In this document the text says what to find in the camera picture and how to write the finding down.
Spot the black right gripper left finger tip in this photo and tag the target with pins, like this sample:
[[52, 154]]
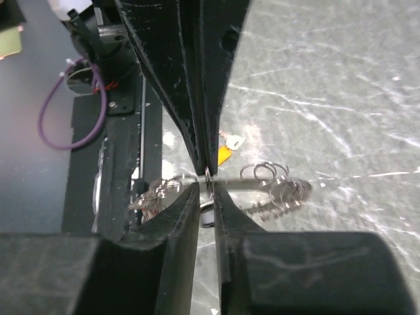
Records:
[[148, 271]]

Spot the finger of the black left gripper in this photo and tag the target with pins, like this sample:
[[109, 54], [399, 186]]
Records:
[[211, 32]]

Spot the yellow tag key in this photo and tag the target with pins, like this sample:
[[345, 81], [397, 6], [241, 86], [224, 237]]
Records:
[[231, 143]]

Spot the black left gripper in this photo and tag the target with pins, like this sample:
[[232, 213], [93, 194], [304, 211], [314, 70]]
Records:
[[97, 34]]

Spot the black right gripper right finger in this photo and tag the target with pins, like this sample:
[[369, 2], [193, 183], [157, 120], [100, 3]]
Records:
[[264, 272]]

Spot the metal disc keyring with rings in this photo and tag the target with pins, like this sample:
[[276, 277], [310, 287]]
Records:
[[264, 189]]

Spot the black head key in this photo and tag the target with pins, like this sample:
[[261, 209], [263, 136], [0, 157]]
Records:
[[207, 208]]

